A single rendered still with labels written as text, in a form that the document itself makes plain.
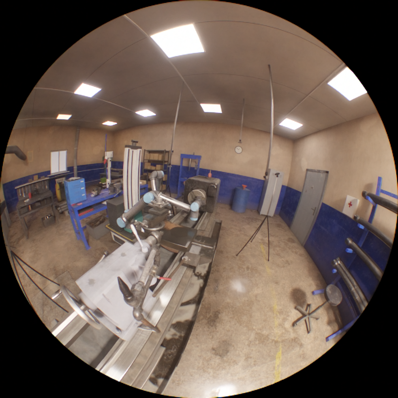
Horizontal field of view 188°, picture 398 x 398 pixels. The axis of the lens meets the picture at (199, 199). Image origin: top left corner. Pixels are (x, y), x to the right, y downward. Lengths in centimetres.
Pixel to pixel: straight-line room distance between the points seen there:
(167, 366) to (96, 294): 84
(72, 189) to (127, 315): 213
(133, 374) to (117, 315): 36
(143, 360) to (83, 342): 41
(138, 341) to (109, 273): 41
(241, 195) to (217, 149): 208
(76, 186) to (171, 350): 248
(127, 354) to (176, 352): 49
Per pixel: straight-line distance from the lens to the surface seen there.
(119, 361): 82
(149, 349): 78
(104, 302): 57
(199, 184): 184
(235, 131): 528
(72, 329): 96
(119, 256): 63
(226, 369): 168
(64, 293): 56
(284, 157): 560
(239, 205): 454
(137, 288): 38
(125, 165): 193
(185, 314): 125
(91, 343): 102
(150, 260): 48
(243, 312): 185
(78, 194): 250
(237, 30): 201
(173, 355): 119
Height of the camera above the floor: 160
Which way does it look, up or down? 17 degrees down
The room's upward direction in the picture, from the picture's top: 8 degrees clockwise
